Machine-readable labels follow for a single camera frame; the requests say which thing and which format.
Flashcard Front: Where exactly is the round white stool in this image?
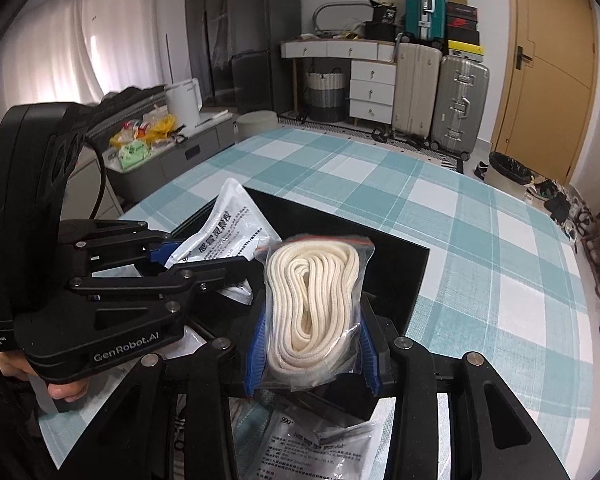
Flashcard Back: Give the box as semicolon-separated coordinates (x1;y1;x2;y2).
235;110;279;144

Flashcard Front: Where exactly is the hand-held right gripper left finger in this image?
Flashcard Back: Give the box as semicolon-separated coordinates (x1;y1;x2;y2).
62;310;271;480

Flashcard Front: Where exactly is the grey nightstand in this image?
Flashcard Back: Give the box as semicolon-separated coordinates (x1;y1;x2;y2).
62;147;128;222

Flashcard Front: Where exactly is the teal suitcase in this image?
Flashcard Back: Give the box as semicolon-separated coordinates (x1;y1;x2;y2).
404;0;447;46

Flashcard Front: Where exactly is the black door handle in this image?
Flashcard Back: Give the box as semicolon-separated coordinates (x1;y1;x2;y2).
512;46;536;71

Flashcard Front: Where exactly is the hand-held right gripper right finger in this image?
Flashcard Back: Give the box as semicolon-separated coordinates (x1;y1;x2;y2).
357;305;561;480

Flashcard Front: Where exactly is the oval mirror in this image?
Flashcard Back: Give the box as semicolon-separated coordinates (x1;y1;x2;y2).
312;2;377;37

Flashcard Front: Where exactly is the person's left hand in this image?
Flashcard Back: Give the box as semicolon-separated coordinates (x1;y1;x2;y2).
0;350;90;402

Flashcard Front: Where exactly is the dark grey fridge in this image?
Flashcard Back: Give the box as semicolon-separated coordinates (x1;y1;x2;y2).
227;0;302;116

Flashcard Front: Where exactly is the tall white cabinet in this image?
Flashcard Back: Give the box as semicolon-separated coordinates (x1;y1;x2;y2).
155;0;195;88

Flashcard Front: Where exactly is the woven basket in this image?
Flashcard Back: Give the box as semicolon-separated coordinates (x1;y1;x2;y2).
305;71;346;122

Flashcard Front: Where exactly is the white appliance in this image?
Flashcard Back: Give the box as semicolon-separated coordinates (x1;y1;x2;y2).
165;79;204;129

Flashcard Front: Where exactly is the black cable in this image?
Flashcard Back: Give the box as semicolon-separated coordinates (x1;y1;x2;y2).
85;132;106;222

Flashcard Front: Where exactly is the black cardboard box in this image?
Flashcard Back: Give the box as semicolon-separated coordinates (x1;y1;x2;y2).
170;187;431;423

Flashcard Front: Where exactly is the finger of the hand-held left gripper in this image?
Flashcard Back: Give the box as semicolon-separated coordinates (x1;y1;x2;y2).
67;257;253;313
59;219;182;267

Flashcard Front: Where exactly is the white curtain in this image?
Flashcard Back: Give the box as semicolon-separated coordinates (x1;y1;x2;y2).
0;0;181;111

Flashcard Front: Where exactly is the silver suitcase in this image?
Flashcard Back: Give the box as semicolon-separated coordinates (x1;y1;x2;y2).
430;55;491;157

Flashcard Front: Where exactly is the black zippered bag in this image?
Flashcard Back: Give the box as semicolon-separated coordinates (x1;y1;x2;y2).
84;86;167;137

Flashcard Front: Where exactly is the stack of shoe boxes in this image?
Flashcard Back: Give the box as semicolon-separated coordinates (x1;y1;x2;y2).
445;0;484;64

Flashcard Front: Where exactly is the low grey cabinet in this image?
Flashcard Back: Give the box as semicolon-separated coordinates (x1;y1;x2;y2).
105;110;237;196

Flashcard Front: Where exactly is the pile of shoes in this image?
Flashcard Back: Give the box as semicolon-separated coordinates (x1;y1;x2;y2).
527;177;589;242

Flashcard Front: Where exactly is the dark glass cabinet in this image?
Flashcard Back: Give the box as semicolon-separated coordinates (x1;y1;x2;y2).
185;0;232;107

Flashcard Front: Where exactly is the silver white medicine packet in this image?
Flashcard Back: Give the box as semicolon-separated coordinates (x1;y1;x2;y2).
165;177;281;306

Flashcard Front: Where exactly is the bagged cream rope coil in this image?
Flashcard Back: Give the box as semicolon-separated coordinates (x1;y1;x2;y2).
252;232;378;396

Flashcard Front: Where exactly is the beige suitcase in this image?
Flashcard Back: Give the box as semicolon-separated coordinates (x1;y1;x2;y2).
391;41;444;144

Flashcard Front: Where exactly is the wooden door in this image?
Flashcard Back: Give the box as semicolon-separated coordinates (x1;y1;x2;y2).
490;0;599;186

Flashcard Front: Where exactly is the white printed sachet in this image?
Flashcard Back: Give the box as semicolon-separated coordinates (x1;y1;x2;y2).
230;400;381;480

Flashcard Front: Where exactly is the green packet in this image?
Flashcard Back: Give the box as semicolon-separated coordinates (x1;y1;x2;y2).
117;141;149;171

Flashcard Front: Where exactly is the white dressing table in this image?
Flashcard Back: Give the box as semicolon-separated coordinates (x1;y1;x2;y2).
280;37;399;126

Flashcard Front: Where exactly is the yellow snack bag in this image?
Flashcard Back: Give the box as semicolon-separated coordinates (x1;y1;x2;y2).
110;114;177;149

